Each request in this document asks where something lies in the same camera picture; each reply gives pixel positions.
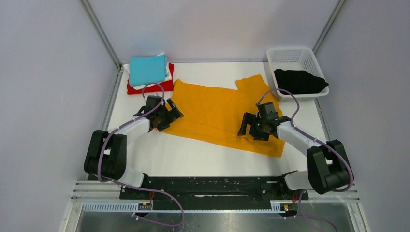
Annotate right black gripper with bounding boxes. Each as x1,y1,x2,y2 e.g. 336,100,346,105
237,112,270,141

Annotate yellow t shirt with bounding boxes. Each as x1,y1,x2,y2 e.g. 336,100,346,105
163,75,285,157

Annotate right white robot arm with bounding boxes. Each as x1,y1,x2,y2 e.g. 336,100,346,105
238,102,354,199

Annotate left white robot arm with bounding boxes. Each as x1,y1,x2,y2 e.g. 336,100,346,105
84,95,183,199

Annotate folded red t shirt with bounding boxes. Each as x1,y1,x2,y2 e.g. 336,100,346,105
127,62,175,95

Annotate folded blue t shirt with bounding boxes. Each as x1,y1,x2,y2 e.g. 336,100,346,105
129,54,169,87

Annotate black t shirt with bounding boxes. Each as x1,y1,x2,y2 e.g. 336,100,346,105
274,69,329,95

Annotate folded white t shirt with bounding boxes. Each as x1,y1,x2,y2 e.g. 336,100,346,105
123,52,173,91

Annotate white plastic basket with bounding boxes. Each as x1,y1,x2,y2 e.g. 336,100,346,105
266,46,329,102

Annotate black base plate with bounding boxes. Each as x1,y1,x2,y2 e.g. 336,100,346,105
119,176,310,212

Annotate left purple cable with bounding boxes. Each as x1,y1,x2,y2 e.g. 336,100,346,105
96,82,186,227

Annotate aluminium frame rails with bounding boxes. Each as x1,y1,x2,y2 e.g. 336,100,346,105
69,0,369,232

